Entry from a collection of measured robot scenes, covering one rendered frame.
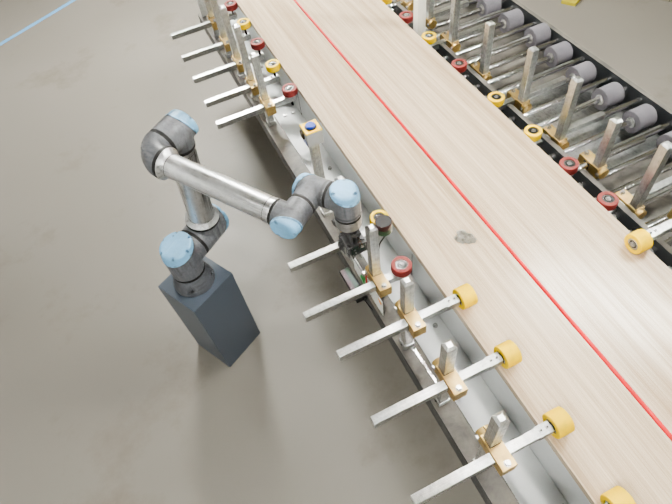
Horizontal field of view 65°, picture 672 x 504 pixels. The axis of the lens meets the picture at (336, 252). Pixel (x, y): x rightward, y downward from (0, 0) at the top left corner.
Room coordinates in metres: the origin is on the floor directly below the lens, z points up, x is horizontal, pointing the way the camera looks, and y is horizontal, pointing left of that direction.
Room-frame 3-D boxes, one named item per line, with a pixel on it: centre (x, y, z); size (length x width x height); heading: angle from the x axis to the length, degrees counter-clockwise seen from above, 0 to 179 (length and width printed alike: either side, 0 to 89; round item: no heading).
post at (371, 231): (1.14, -0.14, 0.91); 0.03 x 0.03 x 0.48; 17
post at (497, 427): (0.42, -0.35, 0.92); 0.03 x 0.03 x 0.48; 17
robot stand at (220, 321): (1.45, 0.67, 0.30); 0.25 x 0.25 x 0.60; 45
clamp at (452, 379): (0.64, -0.29, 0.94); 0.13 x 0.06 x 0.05; 17
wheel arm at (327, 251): (1.32, -0.01, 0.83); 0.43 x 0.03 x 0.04; 107
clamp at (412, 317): (0.88, -0.21, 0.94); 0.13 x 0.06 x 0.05; 17
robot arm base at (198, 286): (1.45, 0.67, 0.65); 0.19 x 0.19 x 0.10
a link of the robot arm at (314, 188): (1.18, 0.04, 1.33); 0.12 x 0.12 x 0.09; 53
